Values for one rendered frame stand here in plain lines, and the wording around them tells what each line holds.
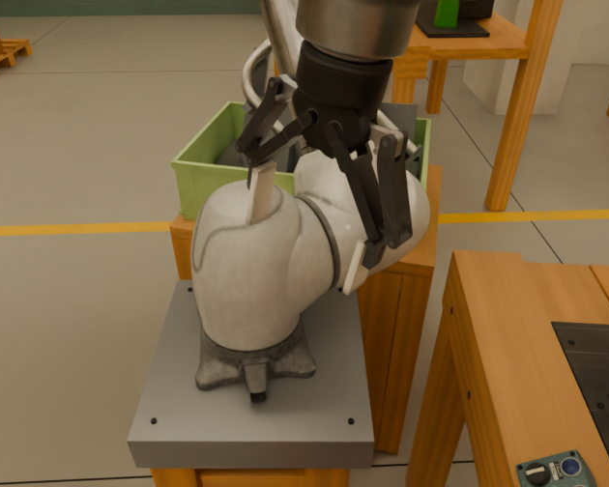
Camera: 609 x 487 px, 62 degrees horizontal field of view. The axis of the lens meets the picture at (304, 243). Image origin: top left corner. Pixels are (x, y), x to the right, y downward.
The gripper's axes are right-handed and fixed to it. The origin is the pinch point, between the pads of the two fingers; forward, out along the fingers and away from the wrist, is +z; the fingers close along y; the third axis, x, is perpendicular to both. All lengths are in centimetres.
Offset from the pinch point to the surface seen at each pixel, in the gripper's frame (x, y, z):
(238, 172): -42, 51, 32
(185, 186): -36, 63, 40
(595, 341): -47, -30, 24
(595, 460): -25, -37, 25
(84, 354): -25, 106, 139
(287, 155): -63, 53, 35
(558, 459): -17.7, -32.6, 22.2
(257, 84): -68, 72, 23
